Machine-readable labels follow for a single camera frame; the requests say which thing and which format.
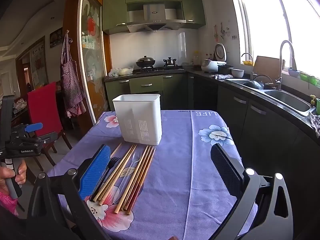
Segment gas stove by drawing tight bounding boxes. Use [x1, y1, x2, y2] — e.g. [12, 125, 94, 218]
[132, 65, 185, 74]

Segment tall steel faucet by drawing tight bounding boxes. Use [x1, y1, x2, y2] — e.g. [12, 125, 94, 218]
[275, 40, 298, 90]

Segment wooden chair with red cover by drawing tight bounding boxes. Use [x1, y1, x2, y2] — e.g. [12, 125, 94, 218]
[27, 81, 73, 170]

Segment black wok with lid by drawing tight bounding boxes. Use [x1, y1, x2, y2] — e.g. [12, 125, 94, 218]
[136, 55, 156, 68]

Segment green wall cabinets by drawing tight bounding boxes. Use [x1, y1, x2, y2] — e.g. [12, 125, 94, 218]
[102, 0, 206, 35]

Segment brown cutting board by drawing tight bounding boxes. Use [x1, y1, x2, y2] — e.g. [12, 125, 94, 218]
[254, 56, 285, 80]

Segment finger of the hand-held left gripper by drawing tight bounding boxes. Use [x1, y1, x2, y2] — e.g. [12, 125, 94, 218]
[24, 122, 43, 134]
[30, 133, 58, 146]

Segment black inner pot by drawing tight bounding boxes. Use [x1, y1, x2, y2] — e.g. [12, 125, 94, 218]
[217, 65, 235, 75]

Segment row of wooden chopsticks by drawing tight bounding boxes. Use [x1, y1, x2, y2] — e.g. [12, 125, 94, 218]
[96, 142, 156, 215]

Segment dark pan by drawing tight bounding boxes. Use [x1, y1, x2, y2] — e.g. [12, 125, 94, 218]
[243, 80, 264, 90]

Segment green plastic containers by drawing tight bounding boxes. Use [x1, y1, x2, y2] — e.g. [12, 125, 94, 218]
[300, 72, 320, 87]

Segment plastic bags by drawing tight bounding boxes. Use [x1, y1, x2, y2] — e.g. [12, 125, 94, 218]
[108, 66, 134, 77]

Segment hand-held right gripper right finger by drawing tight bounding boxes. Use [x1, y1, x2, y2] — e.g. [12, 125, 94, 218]
[210, 144, 294, 240]

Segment floral glass sliding door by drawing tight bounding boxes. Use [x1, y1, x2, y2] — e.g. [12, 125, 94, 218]
[79, 0, 112, 127]

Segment white slotted utensil holder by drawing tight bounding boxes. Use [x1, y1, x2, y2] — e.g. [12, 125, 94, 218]
[112, 94, 162, 146]

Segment patterned dishcloth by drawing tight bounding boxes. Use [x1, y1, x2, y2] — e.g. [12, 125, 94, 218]
[309, 112, 320, 138]

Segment black plastic fork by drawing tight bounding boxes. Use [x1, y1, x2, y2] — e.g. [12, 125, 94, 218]
[90, 157, 121, 202]

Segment white rice cooker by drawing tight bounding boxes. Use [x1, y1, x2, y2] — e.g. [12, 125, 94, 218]
[201, 43, 227, 73]

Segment window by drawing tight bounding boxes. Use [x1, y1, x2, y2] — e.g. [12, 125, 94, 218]
[235, 0, 320, 80]

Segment purple floral tablecloth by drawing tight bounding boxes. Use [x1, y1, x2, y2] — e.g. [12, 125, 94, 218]
[47, 109, 255, 240]

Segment person's left hand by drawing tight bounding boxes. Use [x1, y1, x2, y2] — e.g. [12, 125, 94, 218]
[0, 159, 27, 189]

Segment clear plastic spoon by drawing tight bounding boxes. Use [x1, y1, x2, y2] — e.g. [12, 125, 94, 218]
[112, 151, 143, 204]

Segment checked apron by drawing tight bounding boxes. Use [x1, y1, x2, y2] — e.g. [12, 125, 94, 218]
[60, 30, 87, 118]

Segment steel double sink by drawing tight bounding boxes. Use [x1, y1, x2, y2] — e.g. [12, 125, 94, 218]
[225, 78, 317, 117]

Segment dark kitchen countertop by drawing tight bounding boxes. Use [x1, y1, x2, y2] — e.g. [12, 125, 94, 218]
[187, 70, 320, 140]

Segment small steel faucet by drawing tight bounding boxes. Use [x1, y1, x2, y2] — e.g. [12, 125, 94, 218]
[241, 52, 258, 80]

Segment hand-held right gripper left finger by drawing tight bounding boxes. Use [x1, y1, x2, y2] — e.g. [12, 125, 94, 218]
[26, 144, 112, 240]

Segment steel range hood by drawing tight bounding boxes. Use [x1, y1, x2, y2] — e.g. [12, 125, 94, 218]
[126, 1, 187, 33]

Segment hanging wall hooks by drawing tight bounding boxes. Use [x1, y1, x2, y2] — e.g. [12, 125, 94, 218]
[214, 22, 237, 42]

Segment green base cabinets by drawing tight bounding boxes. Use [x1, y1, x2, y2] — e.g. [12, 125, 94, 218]
[104, 74, 188, 110]

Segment framed calligraphy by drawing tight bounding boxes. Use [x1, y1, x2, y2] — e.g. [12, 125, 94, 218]
[30, 36, 49, 88]

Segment pink floral clothing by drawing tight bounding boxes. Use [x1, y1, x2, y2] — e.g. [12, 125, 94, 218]
[0, 187, 18, 216]

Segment dark base cabinets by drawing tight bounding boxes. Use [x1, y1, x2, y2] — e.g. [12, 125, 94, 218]
[187, 72, 320, 205]

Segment cooking oil bottles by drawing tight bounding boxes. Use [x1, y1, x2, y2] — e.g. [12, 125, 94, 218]
[193, 51, 202, 70]

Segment framed wall picture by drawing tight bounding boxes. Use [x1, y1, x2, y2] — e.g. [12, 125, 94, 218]
[49, 27, 63, 48]

